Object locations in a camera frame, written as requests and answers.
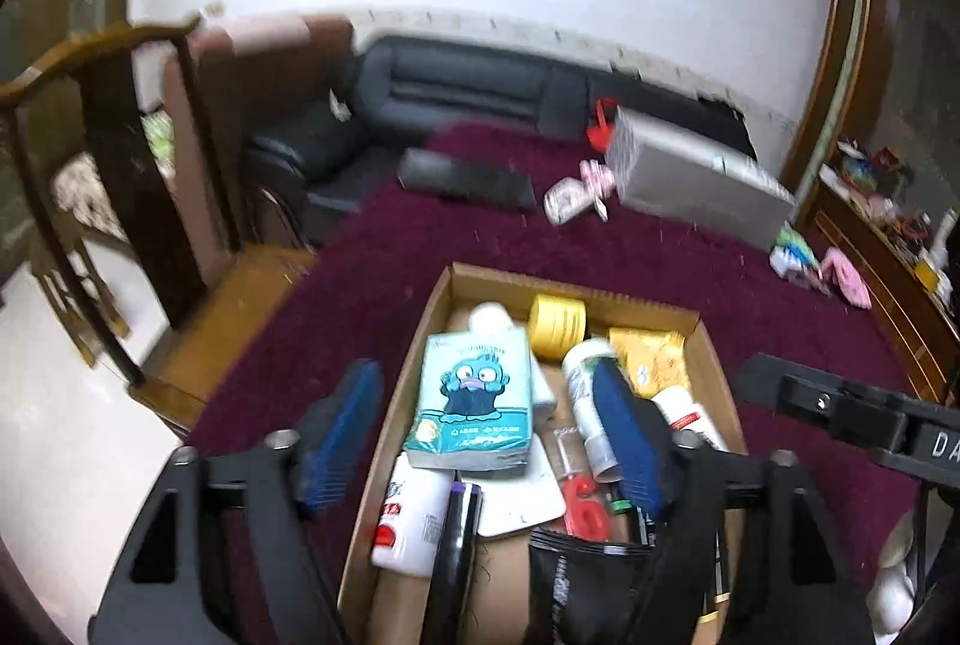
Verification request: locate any white pill bottle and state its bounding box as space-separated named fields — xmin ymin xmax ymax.
xmin=562 ymin=338 xmax=622 ymax=484
xmin=467 ymin=302 xmax=556 ymax=422
xmin=652 ymin=385 xmax=729 ymax=452

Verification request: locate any red item clear packet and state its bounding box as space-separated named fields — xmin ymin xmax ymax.
xmin=553 ymin=427 xmax=610 ymax=542

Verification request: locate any black foil snack bag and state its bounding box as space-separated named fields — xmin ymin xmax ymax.
xmin=524 ymin=528 xmax=654 ymax=645

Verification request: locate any white spray bottle red label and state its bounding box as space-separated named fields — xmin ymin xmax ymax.
xmin=371 ymin=452 xmax=454 ymax=578

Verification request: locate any yellow snack bag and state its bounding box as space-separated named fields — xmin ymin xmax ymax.
xmin=608 ymin=328 xmax=690 ymax=398

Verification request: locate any purple capped black marker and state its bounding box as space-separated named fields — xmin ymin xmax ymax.
xmin=420 ymin=479 xmax=483 ymax=643

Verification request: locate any white power adapter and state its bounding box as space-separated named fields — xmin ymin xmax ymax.
xmin=462 ymin=436 xmax=566 ymax=539

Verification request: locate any tissue pack blue cartoon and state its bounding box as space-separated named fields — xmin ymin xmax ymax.
xmin=404 ymin=331 xmax=534 ymax=475

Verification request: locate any yellow tape roll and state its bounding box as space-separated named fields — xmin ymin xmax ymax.
xmin=527 ymin=294 xmax=587 ymax=361

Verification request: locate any green capped black marker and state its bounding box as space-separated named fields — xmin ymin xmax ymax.
xmin=608 ymin=499 xmax=656 ymax=547

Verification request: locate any right white gloved hand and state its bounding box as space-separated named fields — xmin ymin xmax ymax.
xmin=867 ymin=512 xmax=914 ymax=643

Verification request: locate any pink knitted cloth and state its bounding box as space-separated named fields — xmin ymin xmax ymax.
xmin=820 ymin=247 xmax=872 ymax=310

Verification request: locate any toothpaste tube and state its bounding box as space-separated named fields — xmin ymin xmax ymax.
xmin=781 ymin=263 xmax=833 ymax=297

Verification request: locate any green cloth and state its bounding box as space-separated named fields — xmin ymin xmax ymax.
xmin=775 ymin=223 xmax=820 ymax=269

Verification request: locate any wooden chair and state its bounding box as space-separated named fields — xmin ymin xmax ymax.
xmin=2 ymin=18 xmax=313 ymax=436

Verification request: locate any wooden brick pattern cabinet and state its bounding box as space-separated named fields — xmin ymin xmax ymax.
xmin=779 ymin=0 xmax=958 ymax=403

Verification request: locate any cardboard tray box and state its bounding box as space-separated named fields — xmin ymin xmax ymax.
xmin=337 ymin=261 xmax=751 ymax=645

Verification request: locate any long grey box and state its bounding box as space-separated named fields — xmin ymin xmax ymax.
xmin=605 ymin=109 xmax=796 ymax=250

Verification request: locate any black leather sofa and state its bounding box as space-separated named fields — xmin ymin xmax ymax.
xmin=239 ymin=34 xmax=755 ymax=247

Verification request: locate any white car key fob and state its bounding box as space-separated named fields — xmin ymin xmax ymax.
xmin=544 ymin=161 xmax=615 ymax=227

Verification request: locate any black smartphone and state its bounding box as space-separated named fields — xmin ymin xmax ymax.
xmin=397 ymin=149 xmax=537 ymax=211

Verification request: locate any red paper bag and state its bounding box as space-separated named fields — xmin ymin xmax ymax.
xmin=586 ymin=97 xmax=619 ymax=154

